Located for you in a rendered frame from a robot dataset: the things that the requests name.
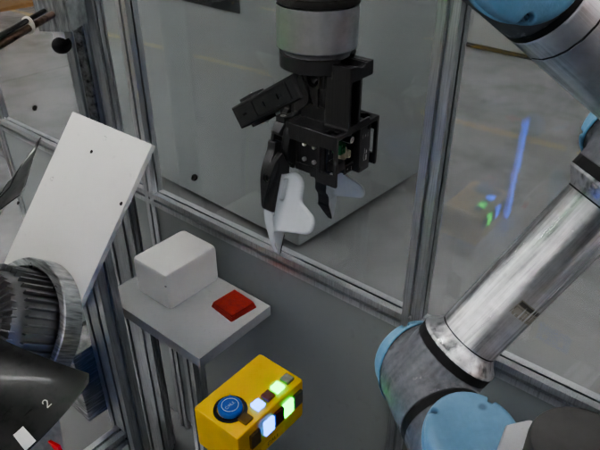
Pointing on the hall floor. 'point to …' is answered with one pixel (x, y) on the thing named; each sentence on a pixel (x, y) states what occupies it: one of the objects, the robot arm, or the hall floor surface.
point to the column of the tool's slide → (153, 371)
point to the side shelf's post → (195, 384)
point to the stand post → (115, 357)
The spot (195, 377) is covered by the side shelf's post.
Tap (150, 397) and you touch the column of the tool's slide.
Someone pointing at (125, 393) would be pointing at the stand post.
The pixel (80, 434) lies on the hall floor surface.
